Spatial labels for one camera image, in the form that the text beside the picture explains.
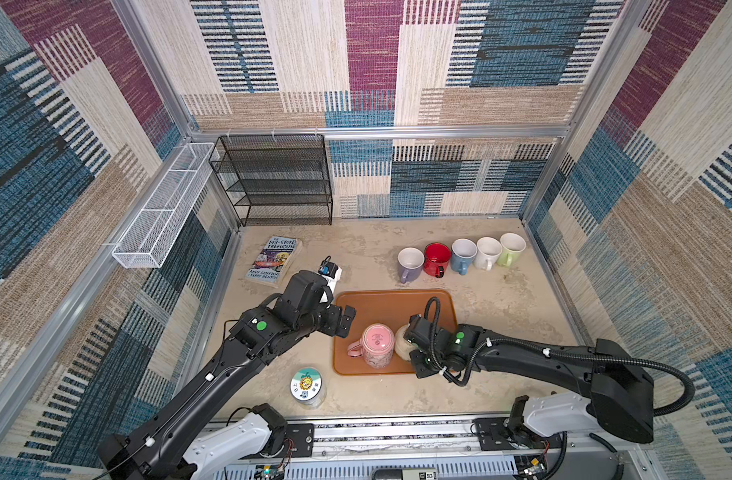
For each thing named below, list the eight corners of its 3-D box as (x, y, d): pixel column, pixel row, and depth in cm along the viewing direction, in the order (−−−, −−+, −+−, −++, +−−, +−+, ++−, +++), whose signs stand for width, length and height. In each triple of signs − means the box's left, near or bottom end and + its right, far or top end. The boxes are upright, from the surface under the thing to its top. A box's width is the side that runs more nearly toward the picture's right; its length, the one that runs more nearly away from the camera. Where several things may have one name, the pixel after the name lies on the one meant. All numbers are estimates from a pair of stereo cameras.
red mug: (415, 271, 107) (418, 257, 101) (428, 252, 112) (431, 238, 106) (439, 283, 104) (443, 269, 98) (451, 263, 109) (455, 249, 103)
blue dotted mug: (440, 269, 107) (445, 251, 99) (455, 252, 112) (461, 234, 104) (459, 281, 104) (466, 264, 96) (474, 263, 108) (482, 246, 101)
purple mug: (398, 287, 103) (400, 272, 96) (396, 261, 110) (398, 246, 103) (423, 287, 103) (426, 272, 96) (419, 261, 110) (423, 246, 103)
